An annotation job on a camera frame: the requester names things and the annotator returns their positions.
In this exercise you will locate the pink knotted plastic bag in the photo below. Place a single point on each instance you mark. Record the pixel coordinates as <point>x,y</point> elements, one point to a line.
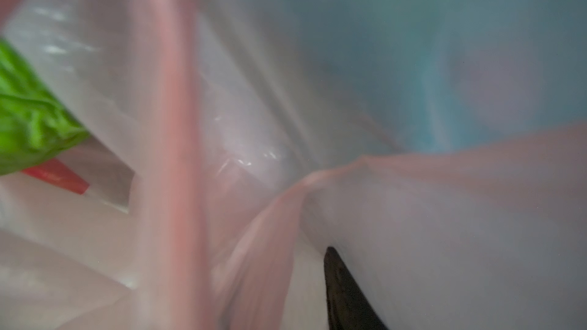
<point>438,145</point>

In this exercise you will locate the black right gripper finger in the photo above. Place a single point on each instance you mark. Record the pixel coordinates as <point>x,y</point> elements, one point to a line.
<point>347,306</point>

